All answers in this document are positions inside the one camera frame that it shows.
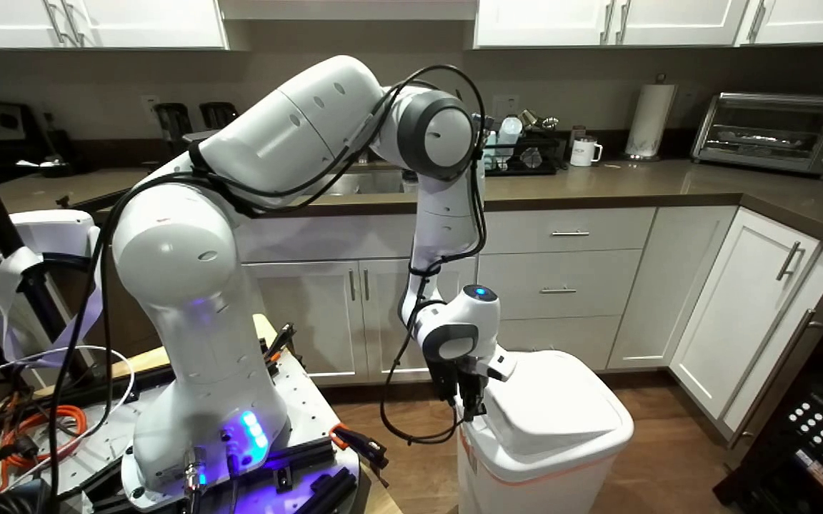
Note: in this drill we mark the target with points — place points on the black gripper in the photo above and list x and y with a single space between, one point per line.
455 359

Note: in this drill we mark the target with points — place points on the white push-button trash bin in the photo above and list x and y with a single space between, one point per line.
548 438

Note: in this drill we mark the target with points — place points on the black orange clamp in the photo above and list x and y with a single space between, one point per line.
361 448

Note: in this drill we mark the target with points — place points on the white sink cabinet door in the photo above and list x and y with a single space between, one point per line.
382 316
311 318

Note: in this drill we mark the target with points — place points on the white medium drawer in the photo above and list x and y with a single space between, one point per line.
564 288

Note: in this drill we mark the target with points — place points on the white shallow drawer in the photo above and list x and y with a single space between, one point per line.
568 234

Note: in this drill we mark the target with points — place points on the white plain cabinet panel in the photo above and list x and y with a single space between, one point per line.
668 288

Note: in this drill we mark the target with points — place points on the steel kitchen sink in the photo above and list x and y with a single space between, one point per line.
364 184

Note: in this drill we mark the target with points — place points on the black dish rack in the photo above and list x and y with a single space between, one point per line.
530 154

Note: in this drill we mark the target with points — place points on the white mug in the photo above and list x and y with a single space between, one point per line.
583 154

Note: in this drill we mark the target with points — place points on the white bottle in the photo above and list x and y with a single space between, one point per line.
508 131

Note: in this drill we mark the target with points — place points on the white paper towel roll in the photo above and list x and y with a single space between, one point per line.
650 118

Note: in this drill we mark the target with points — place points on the black appliance with buttons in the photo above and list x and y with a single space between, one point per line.
807 419

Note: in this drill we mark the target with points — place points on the black coffee maker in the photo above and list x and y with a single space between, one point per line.
191 118

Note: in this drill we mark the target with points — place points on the silver toaster oven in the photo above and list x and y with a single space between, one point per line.
777 134

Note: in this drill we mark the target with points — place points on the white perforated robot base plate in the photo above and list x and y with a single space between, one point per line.
311 402

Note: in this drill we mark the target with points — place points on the white wall cabinet row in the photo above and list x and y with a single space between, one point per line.
668 18

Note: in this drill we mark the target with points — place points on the white wall cabinet double door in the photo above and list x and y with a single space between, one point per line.
135 21

